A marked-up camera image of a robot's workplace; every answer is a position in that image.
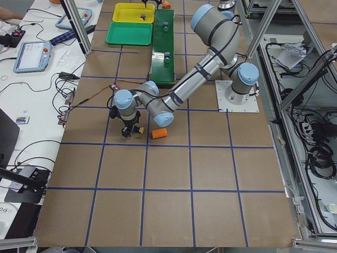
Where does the aluminium frame post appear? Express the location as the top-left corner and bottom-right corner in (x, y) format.
(61, 0), (92, 55)

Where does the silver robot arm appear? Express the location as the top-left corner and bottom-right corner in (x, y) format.
(109, 4), (259, 138)

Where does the black power adapter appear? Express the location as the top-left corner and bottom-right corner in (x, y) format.
(58, 72), (80, 81)

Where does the blue plaid umbrella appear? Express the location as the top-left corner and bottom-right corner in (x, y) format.
(50, 30), (76, 46)

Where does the blue teach pendant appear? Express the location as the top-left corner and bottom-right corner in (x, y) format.
(13, 41), (52, 73)
(55, 7), (94, 30)

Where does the green tray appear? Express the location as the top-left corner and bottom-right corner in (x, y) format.
(106, 22), (153, 46)

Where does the yellow tray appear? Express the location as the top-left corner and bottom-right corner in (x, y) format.
(112, 3), (155, 23)

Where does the small controller circuit board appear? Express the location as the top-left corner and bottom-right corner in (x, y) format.
(110, 84), (120, 91)

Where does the red black wire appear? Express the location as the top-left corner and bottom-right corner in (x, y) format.
(70, 80), (148, 109)

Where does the green conveyor belt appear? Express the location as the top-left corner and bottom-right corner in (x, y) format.
(148, 9), (175, 89)

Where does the plain orange cylinder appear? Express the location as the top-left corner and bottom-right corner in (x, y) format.
(151, 128), (168, 139)

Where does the green push button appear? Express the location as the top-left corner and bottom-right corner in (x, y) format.
(162, 22), (170, 33)
(163, 52), (171, 64)

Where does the orange cylinder labelled 4680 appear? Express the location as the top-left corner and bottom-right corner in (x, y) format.
(162, 0), (171, 9)

